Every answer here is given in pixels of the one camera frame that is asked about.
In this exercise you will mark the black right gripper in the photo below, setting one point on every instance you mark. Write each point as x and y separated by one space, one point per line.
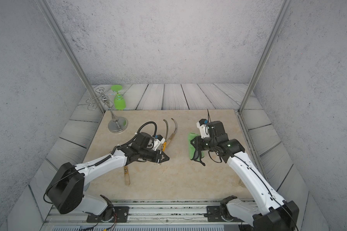
198 141

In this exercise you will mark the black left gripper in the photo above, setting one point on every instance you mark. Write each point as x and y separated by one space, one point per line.
157 159

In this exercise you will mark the sickle with wooden handle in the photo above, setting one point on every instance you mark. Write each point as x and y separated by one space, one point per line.
169 139

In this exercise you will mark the green fluffy rag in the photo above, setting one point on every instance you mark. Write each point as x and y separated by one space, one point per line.
193 147

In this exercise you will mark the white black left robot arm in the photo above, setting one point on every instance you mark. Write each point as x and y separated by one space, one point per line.
67 189

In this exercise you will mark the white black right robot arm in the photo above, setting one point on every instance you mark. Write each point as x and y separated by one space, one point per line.
271 211

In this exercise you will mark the chrome glass rack stand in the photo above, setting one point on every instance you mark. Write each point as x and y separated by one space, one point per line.
117 124

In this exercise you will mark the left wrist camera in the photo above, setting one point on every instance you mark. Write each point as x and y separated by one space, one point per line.
158 141

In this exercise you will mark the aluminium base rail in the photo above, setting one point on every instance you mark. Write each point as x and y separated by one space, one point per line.
166 215

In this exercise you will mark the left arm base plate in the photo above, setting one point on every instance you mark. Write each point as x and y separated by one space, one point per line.
111 215

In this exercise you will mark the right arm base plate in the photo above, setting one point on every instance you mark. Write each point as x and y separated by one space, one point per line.
213 214

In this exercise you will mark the aluminium frame post right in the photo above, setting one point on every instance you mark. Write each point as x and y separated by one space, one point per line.
285 7

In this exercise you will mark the aluminium frame post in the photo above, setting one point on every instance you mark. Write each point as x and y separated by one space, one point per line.
285 7
52 22

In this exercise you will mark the aluminium frame post left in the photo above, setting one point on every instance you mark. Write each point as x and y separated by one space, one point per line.
52 22

